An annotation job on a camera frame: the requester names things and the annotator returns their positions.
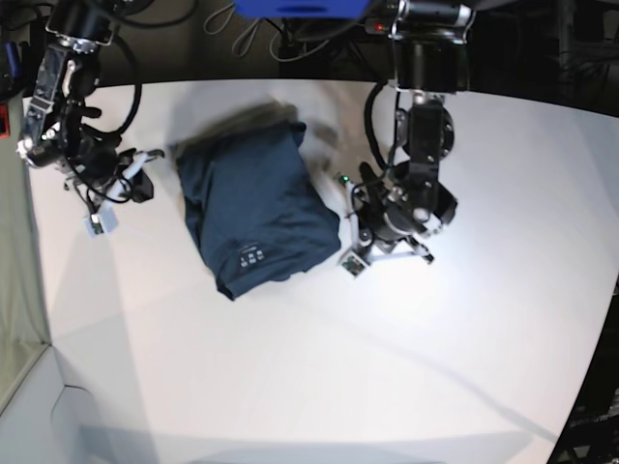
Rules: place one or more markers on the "blue cylinder at left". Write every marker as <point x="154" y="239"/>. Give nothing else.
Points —
<point x="13" y="59"/>

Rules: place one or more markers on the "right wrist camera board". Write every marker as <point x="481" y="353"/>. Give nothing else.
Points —
<point x="102" y="222"/>

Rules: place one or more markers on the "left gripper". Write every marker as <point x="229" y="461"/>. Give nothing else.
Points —
<point x="374" y="236"/>

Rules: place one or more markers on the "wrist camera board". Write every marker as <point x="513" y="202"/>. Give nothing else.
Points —
<point x="102" y="222"/>
<point x="353" y="263"/>

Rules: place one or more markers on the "blue overhead box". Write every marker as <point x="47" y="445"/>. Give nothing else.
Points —
<point x="301" y="8"/>

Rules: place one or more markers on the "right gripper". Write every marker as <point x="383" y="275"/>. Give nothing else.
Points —
<point x="122" y="181"/>

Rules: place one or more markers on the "black power strip red light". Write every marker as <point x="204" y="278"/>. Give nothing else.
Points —
<point x="379" y="26"/>

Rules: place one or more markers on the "red box at left edge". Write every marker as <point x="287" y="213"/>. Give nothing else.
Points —
<point x="5" y="128"/>

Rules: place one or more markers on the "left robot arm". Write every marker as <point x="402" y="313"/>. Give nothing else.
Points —
<point x="400" y="201"/>

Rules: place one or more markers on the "dark blue t-shirt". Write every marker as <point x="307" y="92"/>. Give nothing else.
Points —
<point x="251" y="208"/>

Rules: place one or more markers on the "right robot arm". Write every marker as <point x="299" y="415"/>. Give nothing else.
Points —
<point x="53" y="129"/>

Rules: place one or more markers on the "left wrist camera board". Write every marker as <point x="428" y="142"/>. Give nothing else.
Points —
<point x="353" y="263"/>

